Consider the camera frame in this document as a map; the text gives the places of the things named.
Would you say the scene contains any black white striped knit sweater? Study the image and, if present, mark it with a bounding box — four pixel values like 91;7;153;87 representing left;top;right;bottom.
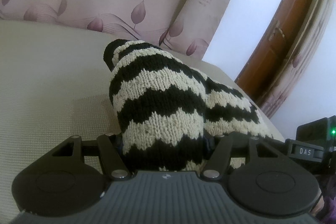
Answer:
103;39;272;172

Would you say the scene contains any brown wooden door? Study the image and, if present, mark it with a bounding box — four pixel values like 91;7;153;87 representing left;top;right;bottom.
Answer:
235;0;312;102

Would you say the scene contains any grey woven bed mat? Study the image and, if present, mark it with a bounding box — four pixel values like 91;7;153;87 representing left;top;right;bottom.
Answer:
0;19;285;224

